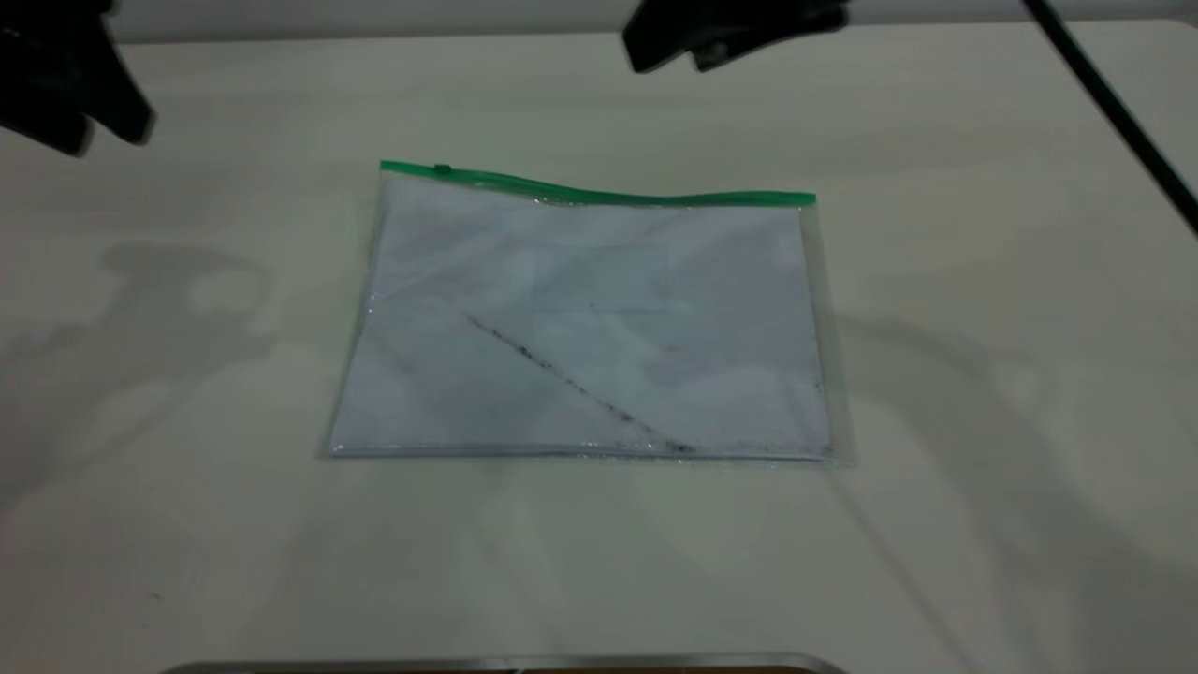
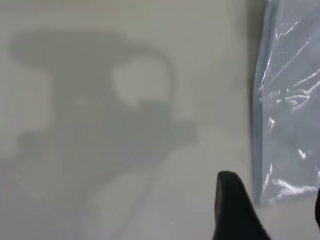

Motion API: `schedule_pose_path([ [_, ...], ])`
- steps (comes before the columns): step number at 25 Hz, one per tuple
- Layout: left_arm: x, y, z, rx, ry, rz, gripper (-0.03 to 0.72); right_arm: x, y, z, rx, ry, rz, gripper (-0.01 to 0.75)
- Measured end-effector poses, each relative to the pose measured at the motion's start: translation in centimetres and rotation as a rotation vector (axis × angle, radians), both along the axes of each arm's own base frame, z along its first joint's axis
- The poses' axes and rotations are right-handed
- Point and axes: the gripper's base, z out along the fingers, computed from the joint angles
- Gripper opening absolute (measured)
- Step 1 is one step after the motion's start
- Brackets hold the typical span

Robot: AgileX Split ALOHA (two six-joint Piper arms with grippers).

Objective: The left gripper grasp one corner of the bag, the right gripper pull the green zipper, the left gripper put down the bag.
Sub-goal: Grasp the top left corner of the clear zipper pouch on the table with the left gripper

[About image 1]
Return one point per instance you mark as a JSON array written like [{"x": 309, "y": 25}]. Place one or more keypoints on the clear plastic zip bag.
[{"x": 580, "y": 328}]

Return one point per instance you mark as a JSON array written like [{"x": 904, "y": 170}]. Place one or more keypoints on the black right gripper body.
[{"x": 758, "y": 17}]

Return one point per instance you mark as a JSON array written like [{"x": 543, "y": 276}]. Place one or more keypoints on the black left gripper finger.
[
  {"x": 47, "y": 126},
  {"x": 122, "y": 108}
]

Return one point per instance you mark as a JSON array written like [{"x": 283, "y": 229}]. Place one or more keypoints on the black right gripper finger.
[
  {"x": 725, "y": 54},
  {"x": 669, "y": 42}
]

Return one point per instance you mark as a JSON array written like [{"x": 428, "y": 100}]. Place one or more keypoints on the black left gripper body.
[{"x": 47, "y": 47}]

